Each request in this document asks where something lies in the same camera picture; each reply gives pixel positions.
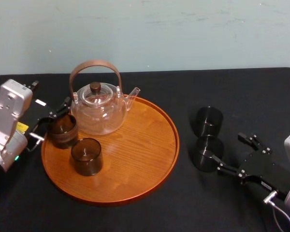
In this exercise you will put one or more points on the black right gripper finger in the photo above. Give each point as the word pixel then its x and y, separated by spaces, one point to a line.
pixel 255 142
pixel 227 167

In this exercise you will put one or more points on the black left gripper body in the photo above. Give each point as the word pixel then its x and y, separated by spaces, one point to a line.
pixel 39 111

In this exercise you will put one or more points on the smoked dark glass cup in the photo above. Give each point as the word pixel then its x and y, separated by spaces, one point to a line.
pixel 62 137
pixel 204 164
pixel 209 120
pixel 87 159

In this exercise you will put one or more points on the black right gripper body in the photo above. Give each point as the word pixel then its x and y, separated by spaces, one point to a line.
pixel 263 169

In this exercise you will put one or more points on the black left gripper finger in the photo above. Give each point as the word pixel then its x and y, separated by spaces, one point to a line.
pixel 45 121
pixel 64 107

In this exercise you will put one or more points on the glass teapot lid, wooden knob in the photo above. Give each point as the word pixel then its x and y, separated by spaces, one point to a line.
pixel 95 93

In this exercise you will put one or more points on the black table cloth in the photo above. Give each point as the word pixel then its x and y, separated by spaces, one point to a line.
pixel 145 217

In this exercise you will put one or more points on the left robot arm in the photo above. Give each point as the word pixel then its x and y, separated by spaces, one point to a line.
pixel 7 108

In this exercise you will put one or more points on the round wooden tray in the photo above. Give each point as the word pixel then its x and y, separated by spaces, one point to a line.
pixel 135 159

